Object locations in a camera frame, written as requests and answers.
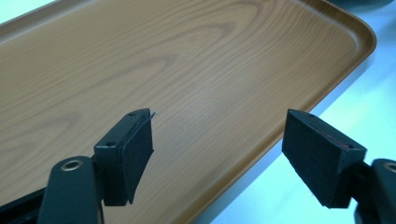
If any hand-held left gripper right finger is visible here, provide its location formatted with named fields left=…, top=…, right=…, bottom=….
left=281, top=108, right=368, bottom=209

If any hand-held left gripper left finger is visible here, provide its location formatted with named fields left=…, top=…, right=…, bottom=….
left=93, top=107, right=156, bottom=207

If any wood-grain brown tray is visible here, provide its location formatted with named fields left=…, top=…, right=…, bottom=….
left=0, top=0, right=377, bottom=224

